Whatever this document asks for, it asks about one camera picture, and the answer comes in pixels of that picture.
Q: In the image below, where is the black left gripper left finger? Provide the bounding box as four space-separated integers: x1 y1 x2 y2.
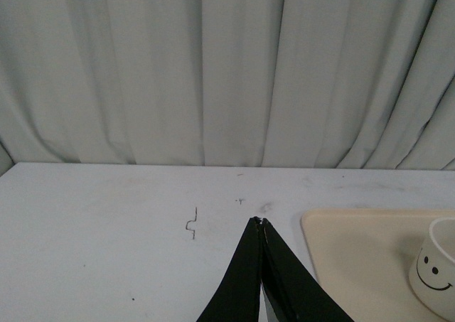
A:
198 218 262 321

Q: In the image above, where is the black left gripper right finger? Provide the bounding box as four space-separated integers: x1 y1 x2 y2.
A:
261 219 353 321

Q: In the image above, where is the white smiley face mug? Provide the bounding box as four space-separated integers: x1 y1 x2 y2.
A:
408 217 454 321

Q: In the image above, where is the beige square plastic plate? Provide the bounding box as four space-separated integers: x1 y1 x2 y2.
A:
301 208 454 321

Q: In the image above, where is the white pleated curtain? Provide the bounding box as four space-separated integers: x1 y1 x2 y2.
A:
1 0 454 171

